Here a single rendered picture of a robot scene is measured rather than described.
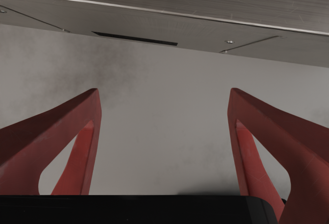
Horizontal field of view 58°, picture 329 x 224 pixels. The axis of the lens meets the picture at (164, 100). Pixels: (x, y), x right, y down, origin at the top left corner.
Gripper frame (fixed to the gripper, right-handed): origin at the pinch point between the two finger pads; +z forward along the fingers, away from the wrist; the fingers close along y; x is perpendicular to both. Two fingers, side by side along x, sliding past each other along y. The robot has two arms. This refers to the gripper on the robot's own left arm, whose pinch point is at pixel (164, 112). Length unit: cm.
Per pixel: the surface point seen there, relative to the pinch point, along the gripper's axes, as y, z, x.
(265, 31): -9.6, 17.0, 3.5
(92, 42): 28, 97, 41
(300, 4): -12.0, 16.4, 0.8
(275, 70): -43, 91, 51
